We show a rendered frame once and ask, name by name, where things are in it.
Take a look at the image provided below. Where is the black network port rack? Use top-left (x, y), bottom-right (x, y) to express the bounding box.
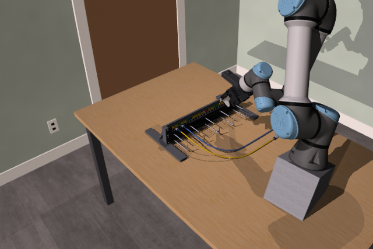
top-left (145, 94), bottom-right (259, 162)

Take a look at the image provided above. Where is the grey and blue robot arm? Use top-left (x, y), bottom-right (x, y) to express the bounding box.
top-left (221, 0), bottom-right (340, 171)

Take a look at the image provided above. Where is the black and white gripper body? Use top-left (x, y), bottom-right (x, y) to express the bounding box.
top-left (226, 80), bottom-right (253, 107)

